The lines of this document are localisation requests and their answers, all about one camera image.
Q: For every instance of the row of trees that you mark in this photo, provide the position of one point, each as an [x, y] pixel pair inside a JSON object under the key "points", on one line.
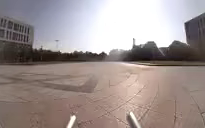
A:
{"points": [[100, 55]]}

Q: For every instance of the grey paved plaza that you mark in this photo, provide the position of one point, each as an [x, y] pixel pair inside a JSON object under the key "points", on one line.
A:
{"points": [[100, 96]]}

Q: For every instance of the tall chimney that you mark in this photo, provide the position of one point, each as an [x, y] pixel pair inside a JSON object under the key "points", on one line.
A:
{"points": [[134, 42]]}

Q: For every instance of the tall light mast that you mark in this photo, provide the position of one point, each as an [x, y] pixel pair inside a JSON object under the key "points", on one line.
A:
{"points": [[57, 45]]}

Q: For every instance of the robot's own part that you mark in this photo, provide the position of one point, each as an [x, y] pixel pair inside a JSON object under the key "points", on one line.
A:
{"points": [[71, 121], [133, 120]]}

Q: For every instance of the raised kerb strip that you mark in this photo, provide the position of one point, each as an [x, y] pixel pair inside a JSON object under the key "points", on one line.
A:
{"points": [[173, 63]]}

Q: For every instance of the white multi-storey building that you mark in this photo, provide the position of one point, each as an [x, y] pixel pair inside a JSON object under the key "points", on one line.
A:
{"points": [[10, 31]]}

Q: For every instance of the dark glass-fronted building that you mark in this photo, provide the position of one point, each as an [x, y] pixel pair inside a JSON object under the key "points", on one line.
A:
{"points": [[201, 31]]}

